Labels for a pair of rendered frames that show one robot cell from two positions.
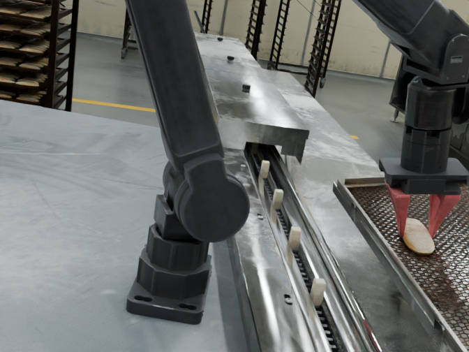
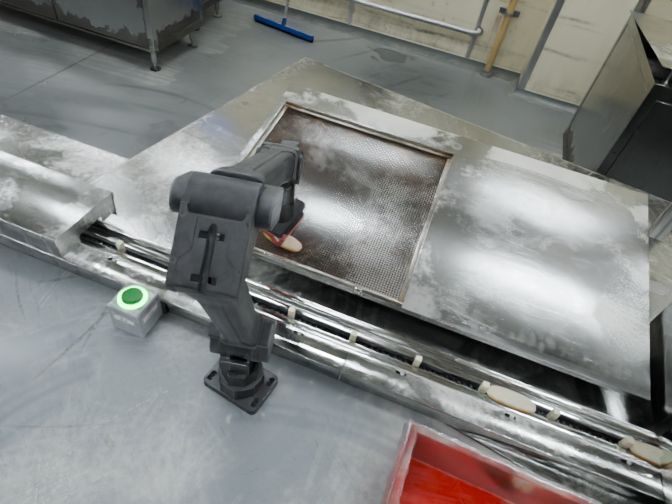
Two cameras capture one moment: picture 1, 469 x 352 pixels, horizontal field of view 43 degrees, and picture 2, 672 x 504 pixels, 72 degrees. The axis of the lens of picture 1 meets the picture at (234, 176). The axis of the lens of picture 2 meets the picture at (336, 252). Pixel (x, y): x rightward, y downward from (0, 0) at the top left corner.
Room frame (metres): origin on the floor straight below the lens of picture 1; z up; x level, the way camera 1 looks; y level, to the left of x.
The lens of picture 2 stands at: (0.35, 0.40, 1.67)
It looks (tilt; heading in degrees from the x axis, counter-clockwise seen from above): 46 degrees down; 291
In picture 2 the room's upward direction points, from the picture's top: 12 degrees clockwise
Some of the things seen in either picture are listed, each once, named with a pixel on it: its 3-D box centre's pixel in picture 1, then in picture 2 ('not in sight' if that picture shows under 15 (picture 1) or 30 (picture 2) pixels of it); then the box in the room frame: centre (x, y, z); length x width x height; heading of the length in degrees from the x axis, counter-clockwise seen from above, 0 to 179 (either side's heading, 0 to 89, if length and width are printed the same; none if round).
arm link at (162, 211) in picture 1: (200, 200); (241, 339); (0.64, 0.03, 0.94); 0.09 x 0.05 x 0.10; 112
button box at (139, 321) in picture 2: not in sight; (138, 313); (0.88, 0.05, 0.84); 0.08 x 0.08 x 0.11; 9
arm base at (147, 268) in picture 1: (175, 262); (241, 372); (0.62, 0.05, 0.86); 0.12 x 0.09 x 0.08; 0
